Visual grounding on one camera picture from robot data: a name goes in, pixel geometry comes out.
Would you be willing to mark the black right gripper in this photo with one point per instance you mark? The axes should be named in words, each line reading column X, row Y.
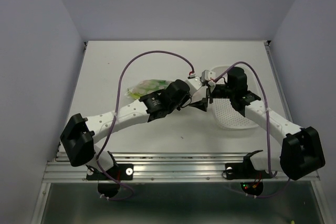
column 211, row 97

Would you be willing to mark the clear zip top bag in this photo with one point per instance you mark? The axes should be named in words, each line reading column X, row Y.
column 145, row 87

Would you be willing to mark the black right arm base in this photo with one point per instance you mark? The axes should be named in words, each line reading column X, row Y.
column 252, row 179

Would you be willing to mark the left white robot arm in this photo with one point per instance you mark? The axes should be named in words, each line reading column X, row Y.
column 153, row 123

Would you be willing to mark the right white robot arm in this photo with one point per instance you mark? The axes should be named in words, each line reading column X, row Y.
column 291, row 149

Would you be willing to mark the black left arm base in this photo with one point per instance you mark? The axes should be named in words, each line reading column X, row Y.
column 112, row 187

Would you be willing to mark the white perforated plastic basket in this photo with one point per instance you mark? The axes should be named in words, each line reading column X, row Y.
column 225, row 115

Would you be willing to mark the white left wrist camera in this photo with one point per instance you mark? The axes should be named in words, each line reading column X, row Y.
column 194, row 85

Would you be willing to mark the aluminium rail frame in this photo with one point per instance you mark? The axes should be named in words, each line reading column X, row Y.
column 175, row 187

